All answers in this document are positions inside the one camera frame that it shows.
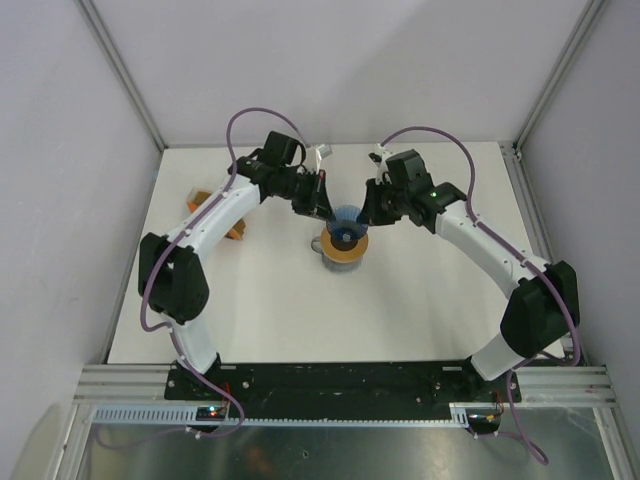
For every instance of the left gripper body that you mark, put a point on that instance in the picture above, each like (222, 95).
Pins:
(307, 187)

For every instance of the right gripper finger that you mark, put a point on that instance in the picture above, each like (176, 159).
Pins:
(369, 210)
(384, 218)

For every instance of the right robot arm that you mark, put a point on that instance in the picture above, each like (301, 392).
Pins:
(542, 297)

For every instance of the clear glass server jug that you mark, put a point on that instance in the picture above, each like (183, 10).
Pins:
(338, 261)

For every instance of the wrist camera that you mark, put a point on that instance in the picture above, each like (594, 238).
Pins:
(315, 155)
(379, 156)

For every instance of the right aluminium frame post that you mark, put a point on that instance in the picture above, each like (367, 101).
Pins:
(576, 42)

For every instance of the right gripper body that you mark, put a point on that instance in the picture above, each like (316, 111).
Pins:
(390, 199)

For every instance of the blue cone dripper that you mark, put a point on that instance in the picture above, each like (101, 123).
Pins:
(345, 231)

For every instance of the aluminium frame post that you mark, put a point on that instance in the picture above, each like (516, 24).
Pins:
(116, 62)
(576, 42)

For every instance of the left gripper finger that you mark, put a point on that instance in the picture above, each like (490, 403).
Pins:
(325, 210)
(308, 208)

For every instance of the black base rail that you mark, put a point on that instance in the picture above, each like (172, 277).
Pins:
(354, 391)

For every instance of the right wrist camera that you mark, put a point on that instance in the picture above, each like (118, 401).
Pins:
(379, 156)

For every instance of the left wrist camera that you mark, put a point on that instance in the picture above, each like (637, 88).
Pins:
(315, 155)

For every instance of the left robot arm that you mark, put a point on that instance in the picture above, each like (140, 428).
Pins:
(171, 277)

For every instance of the orange coffee filter box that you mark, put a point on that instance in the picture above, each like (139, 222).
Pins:
(198, 196)

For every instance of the left aluminium frame post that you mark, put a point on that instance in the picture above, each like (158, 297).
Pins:
(116, 62)

